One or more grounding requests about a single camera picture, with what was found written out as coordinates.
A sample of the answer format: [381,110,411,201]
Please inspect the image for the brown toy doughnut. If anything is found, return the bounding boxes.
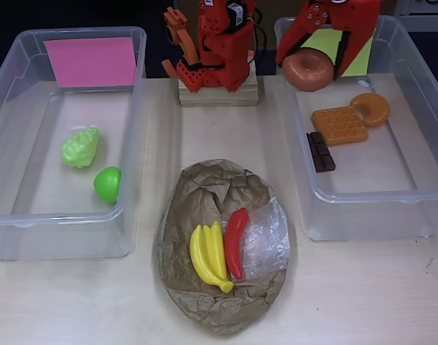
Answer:
[283,48,335,93]

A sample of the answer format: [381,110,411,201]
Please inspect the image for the orange toy croissant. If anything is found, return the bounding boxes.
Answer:
[350,92,391,127]

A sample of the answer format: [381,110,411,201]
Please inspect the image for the orange toy waffle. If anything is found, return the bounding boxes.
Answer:
[311,103,370,147]

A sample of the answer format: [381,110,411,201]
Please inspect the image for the toy chocolate bar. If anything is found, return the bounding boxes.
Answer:
[306,131,337,173]

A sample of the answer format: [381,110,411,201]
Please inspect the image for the green toy apple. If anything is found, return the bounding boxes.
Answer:
[93,165,122,204]

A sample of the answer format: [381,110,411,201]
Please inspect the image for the light green toy grapes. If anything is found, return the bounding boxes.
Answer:
[60,126,101,169]

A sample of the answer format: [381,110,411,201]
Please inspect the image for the yellow sticky note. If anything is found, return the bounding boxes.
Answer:
[300,27,378,78]

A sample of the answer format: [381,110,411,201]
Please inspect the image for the clear plastic bin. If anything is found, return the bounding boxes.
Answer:
[274,14,438,242]
[0,25,148,262]

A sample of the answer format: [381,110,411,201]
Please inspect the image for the pink sticky note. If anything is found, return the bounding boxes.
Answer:
[43,37,138,88]

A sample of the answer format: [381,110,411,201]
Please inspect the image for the wooden base block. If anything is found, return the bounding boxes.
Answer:
[178,63,259,108]

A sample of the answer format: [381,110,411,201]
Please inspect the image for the orange table clamp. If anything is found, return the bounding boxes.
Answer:
[161,7,199,78]

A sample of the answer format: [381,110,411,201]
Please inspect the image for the red toy chili pepper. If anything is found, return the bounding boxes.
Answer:
[223,207,249,280]

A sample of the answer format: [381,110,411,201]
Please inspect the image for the yellow toy bananas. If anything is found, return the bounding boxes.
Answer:
[189,221,235,294]

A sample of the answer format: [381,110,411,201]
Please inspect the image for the crumpled brown paper bag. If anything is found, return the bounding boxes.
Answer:
[157,158,291,337]

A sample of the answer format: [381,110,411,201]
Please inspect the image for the black base cable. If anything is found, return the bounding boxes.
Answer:
[253,9,269,65]

